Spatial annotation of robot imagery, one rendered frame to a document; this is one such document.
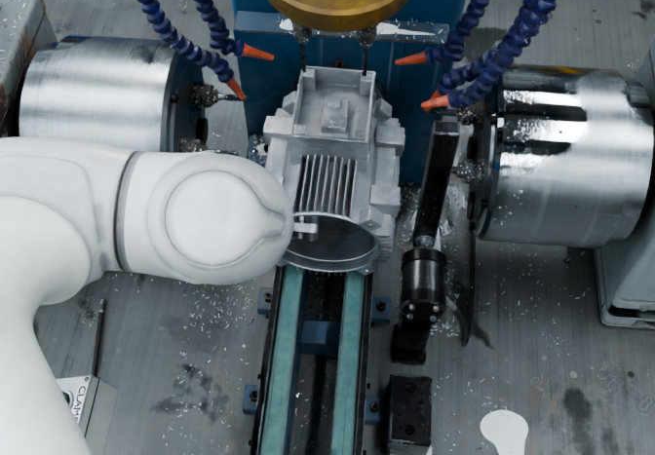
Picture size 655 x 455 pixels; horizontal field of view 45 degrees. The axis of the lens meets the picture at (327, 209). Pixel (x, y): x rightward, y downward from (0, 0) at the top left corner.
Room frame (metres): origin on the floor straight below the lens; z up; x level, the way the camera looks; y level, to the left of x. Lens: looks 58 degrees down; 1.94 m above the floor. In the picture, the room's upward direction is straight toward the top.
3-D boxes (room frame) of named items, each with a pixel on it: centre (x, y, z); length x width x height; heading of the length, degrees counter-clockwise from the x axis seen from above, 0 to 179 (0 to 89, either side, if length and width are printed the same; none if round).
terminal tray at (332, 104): (0.66, -0.01, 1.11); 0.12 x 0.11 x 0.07; 174
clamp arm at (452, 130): (0.54, -0.13, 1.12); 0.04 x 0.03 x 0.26; 175
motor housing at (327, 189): (0.62, 0.00, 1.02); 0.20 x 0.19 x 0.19; 174
